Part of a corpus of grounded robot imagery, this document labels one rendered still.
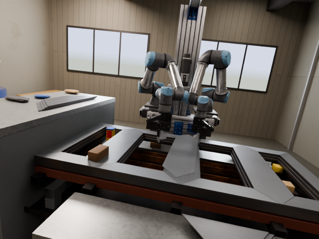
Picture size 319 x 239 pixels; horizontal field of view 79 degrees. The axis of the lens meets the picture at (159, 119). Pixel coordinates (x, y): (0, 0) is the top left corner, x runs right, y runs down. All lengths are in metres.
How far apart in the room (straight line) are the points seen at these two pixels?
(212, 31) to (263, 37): 1.17
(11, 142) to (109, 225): 0.61
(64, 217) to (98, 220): 0.14
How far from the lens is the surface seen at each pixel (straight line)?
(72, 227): 0.91
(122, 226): 0.89
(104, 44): 5.30
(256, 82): 5.32
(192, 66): 2.09
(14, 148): 1.18
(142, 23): 5.16
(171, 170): 1.06
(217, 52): 1.66
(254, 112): 5.44
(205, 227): 0.89
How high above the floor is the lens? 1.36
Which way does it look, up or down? 14 degrees down
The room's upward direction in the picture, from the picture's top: 6 degrees clockwise
